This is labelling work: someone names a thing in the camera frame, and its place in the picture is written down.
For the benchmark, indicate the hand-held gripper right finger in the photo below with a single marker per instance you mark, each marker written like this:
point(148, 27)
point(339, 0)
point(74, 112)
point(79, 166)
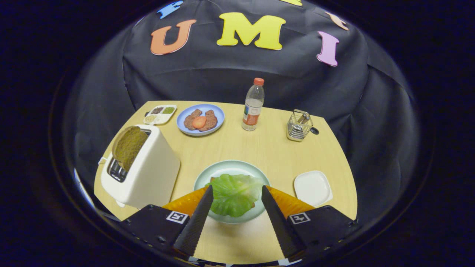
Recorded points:
point(285, 233)

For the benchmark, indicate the blue round plate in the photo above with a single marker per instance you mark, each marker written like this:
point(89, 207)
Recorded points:
point(219, 113)

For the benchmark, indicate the clear plastic water bottle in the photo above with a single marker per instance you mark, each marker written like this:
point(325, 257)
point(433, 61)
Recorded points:
point(253, 111)

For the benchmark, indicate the brown bread slice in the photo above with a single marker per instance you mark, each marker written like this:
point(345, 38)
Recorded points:
point(130, 146)

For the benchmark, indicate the red tomato slice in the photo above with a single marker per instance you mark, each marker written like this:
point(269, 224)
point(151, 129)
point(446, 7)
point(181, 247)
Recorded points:
point(199, 122)

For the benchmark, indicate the black backdrop cloth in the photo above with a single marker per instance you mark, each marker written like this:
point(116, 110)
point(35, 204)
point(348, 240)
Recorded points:
point(222, 74)

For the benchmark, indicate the brown meat patty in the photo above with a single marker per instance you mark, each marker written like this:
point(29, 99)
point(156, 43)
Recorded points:
point(211, 120)
point(189, 120)

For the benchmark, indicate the green lettuce leaf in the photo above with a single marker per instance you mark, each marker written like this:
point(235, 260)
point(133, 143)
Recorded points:
point(235, 193)

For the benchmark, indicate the white divided seasoning tray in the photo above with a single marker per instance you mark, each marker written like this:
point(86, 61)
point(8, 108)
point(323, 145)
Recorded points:
point(160, 114)

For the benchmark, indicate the pale green round plate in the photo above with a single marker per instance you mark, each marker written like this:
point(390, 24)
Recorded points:
point(232, 167)

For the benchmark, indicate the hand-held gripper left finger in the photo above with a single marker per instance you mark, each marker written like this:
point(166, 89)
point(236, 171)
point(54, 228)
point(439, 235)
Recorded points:
point(193, 230)

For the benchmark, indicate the white toaster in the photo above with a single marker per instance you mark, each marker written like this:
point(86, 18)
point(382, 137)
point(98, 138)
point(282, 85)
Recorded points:
point(152, 174)

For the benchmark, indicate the white square plate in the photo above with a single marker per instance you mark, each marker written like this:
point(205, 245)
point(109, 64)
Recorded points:
point(313, 187)

